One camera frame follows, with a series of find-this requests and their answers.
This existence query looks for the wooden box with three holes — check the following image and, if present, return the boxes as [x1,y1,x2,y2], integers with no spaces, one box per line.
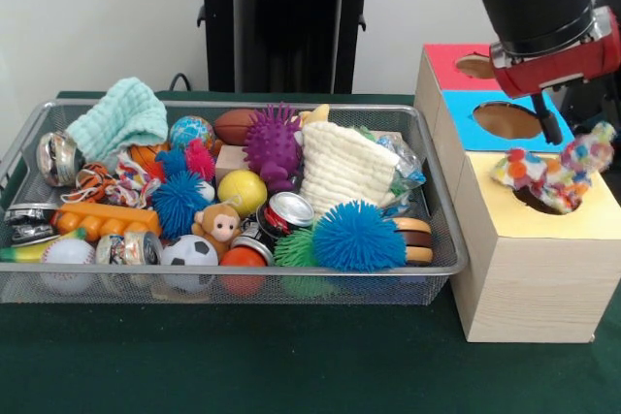
[413,43,621,343]

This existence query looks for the mint green knitted cloth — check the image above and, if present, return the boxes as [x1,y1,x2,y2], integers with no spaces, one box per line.
[65,77,169,163]

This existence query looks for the white baseball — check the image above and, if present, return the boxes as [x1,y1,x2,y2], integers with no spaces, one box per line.
[41,238,96,294]

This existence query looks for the large blue spiky ball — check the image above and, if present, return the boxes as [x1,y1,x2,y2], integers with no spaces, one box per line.
[312,200,408,273]

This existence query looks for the purple spiky ball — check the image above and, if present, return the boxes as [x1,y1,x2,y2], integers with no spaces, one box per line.
[242,103,305,192]

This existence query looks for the wooden burger toy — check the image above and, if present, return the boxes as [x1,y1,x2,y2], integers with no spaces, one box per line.
[392,217,433,268]

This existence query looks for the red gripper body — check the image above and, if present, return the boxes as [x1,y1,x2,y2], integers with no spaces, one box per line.
[490,5,621,99]

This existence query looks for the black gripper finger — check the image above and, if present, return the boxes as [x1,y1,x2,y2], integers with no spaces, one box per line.
[531,92,563,144]

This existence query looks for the large green spiky ball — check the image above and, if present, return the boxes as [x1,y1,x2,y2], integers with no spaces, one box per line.
[274,227,336,297]

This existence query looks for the silver mesh bin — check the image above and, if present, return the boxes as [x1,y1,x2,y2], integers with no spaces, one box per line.
[0,98,471,306]

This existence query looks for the cream knitted cloth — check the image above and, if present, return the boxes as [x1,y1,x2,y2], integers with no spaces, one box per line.
[300,122,399,214]

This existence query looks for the black and white soccer ball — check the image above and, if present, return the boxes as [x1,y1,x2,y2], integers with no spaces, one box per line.
[159,234,219,294]

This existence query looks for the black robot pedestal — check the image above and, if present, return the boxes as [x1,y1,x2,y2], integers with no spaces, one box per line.
[186,0,392,94]

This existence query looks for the white polka dot cloth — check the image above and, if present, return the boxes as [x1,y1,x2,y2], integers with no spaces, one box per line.
[489,121,617,215]

